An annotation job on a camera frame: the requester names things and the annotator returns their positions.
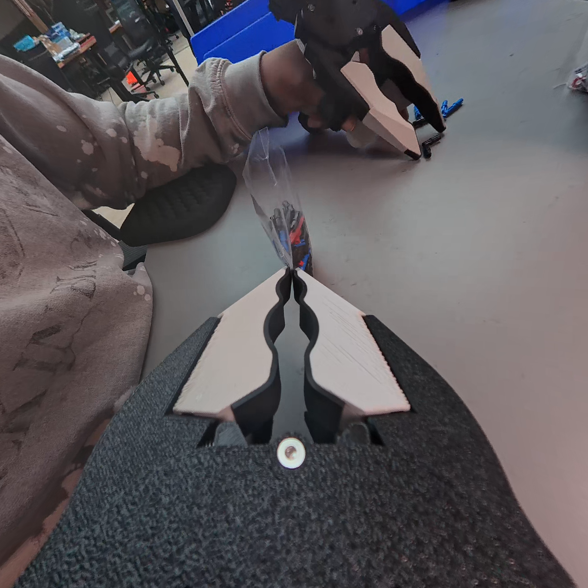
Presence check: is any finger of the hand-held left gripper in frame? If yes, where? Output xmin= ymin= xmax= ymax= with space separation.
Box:
xmin=341 ymin=60 xmax=422 ymax=160
xmin=380 ymin=24 xmax=447 ymax=134

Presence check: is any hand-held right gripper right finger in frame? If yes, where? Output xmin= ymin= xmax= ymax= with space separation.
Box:
xmin=293 ymin=268 xmax=412 ymax=445

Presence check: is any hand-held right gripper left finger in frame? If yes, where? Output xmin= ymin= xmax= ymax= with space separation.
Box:
xmin=172 ymin=266 xmax=295 ymax=445

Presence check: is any pile of small toy pins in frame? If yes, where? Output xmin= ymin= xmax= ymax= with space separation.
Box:
xmin=410 ymin=97 xmax=465 ymax=160

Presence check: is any small clear plastic bag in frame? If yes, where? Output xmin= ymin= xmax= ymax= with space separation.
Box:
xmin=242 ymin=127 xmax=314 ymax=276

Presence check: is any person's left forearm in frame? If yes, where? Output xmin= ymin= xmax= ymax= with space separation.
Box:
xmin=0 ymin=54 xmax=288 ymax=210

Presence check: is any grey desk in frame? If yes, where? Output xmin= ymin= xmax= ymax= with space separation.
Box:
xmin=60 ymin=0 xmax=588 ymax=588

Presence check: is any person's left hand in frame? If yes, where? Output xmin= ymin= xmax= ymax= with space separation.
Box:
xmin=259 ymin=40 xmax=331 ymax=118

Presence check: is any blue plastic storage bin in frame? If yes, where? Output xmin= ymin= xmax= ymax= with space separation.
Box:
xmin=190 ymin=0 xmax=298 ymax=66
xmin=382 ymin=0 xmax=448 ymax=14

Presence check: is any black chair armrest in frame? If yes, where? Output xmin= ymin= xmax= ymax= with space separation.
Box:
xmin=83 ymin=164 xmax=238 ymax=270

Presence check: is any person's grey sweatshirt torso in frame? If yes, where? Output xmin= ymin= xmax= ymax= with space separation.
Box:
xmin=0 ymin=133 xmax=153 ymax=575

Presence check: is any black office chair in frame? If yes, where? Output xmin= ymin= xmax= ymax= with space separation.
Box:
xmin=99 ymin=13 xmax=179 ymax=99

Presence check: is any wooden background table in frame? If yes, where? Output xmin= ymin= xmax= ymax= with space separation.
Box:
xmin=13 ymin=22 xmax=99 ymax=66

